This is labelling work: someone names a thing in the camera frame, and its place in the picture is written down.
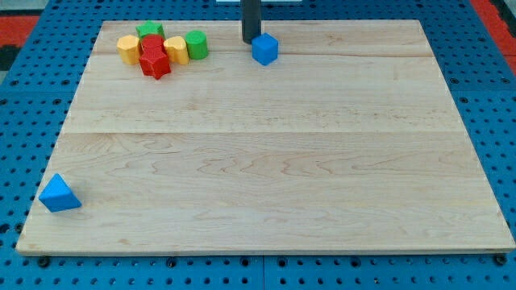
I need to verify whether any blue cube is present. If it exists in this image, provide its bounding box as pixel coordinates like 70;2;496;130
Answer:
252;33;279;66

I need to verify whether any light wooden board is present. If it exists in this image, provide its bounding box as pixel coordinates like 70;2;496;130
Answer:
16;20;515;256

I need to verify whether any green cylinder block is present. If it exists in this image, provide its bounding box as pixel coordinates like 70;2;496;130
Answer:
185;30;209;60

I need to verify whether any yellow heart block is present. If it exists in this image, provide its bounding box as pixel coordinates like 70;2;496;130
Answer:
163;36;189;65

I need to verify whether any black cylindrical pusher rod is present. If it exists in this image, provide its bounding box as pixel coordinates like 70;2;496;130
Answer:
240;0;261;44

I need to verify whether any red star block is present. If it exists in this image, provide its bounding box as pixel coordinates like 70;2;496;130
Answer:
139;49;172;80

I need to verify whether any red cylinder block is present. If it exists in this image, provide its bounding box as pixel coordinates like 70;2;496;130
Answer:
141;34;165;52

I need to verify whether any green star block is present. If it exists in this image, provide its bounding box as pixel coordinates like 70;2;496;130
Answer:
135;20;165;40

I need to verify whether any yellow hexagon block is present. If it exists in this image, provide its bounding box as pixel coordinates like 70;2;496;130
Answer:
116;35;141;65

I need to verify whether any blue triangular prism block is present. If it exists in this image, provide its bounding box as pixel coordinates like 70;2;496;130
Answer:
39;173;82;213

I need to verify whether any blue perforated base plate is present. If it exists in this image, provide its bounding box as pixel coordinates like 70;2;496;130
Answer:
1;0;515;289

